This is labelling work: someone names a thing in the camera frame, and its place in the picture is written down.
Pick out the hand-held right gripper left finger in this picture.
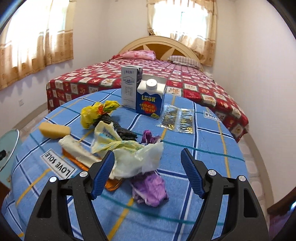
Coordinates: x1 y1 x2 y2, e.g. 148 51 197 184
24 150 115 241

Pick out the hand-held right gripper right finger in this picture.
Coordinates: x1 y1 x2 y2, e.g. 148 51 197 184
180 148 270 241

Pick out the orange packet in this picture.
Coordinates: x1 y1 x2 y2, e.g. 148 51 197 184
62 148 123 192

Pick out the white plastic bag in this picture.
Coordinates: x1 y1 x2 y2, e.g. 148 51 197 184
109 141 164 179

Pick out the long cream wrapper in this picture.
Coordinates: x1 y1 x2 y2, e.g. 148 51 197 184
58 135 102 165

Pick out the large purple wrapper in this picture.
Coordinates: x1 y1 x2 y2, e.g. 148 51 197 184
131 170 169 207

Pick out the black ribbed wrapper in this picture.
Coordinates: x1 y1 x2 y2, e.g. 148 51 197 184
97 115 137 142

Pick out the small purple wrapper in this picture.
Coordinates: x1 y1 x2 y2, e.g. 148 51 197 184
141 130 162 146

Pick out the yellow wrapper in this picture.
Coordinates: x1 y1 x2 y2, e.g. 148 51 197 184
80 100 121 129

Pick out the yellow sponge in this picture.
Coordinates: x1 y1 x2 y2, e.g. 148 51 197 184
39 122 71 139

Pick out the light blue trash bin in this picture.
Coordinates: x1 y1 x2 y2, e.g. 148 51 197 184
0 129 21 186

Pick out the blue checked tablecloth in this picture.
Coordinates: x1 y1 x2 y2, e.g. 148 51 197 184
0 88 250 241

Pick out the clear snack packet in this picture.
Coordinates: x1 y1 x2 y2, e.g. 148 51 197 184
157 104 179 130
177 109 195 134

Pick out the blue milk carton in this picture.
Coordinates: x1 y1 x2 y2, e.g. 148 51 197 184
136 79 167 120

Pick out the white milk carton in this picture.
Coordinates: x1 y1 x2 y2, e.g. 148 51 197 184
121 65 144 109

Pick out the dark wooden furniture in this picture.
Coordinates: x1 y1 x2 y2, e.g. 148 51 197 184
267 197 296 232

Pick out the red checked bedspread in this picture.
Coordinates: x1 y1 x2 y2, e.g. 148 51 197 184
46 58 250 143

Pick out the striped pillow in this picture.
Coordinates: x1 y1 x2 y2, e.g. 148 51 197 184
167 55 201 69

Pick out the pink pillow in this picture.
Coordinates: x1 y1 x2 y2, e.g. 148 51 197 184
112 50 156 61

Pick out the narrow beige curtain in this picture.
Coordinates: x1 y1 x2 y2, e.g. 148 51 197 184
147 0 218 67

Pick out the cream wooden headboard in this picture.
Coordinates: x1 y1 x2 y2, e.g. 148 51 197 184
118 35 204 71

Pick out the wide beige curtain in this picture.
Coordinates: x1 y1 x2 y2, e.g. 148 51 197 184
0 0 77 92

